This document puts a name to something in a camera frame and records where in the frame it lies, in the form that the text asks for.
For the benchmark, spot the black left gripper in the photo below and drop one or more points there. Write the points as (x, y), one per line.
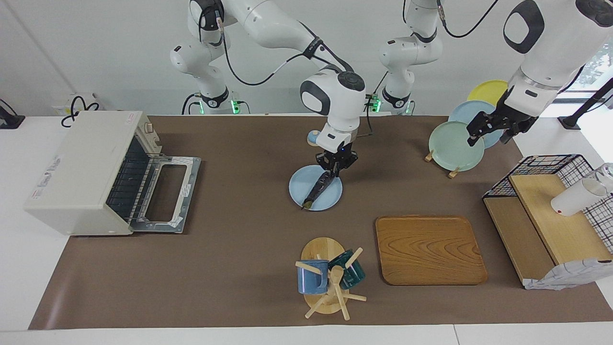
(507, 117)

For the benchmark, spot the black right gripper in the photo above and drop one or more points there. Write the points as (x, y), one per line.
(337, 158)

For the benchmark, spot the dark purple eggplant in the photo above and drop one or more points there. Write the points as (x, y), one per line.
(318, 189)

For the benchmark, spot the small light blue plate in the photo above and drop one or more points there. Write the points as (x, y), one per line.
(301, 187)

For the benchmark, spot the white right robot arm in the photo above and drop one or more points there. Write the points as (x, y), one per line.
(278, 24)

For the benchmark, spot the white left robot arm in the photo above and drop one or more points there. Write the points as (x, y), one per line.
(541, 48)

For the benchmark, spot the white toaster oven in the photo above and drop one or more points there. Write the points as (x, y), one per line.
(72, 182)

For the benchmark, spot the large light blue plate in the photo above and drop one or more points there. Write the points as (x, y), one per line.
(462, 112)

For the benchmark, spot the small blue call bell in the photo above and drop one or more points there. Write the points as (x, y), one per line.
(311, 139)

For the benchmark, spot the yellow plate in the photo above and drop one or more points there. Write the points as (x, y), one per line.
(488, 91)

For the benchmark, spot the pale green plate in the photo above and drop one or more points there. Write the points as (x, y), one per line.
(450, 148)

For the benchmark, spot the wooden plate rack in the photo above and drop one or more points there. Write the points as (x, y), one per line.
(454, 173)

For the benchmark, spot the wooden mug tree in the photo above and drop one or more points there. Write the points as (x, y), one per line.
(321, 249)

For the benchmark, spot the dark green enamel mug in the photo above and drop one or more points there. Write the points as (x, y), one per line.
(352, 273)

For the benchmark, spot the white plastic cup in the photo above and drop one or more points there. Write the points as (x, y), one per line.
(572, 201)

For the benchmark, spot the blue enamel mug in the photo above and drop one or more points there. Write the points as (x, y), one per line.
(311, 280)

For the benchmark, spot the clear glass cup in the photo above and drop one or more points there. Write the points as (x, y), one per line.
(604, 175)

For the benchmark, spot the wooden stepped shelf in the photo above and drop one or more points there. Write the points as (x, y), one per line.
(565, 230)

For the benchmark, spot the wooden serving tray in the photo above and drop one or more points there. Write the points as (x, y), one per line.
(428, 249)

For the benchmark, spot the brown table mat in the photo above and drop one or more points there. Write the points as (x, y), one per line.
(239, 268)

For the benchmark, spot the white patterned cloth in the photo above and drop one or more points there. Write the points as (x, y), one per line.
(560, 278)

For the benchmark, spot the black table clamp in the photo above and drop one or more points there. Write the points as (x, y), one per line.
(10, 120)

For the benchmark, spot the black camera stand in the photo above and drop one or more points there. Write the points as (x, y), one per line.
(591, 101)

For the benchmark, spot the white wall socket box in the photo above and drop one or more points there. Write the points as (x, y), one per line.
(60, 103)

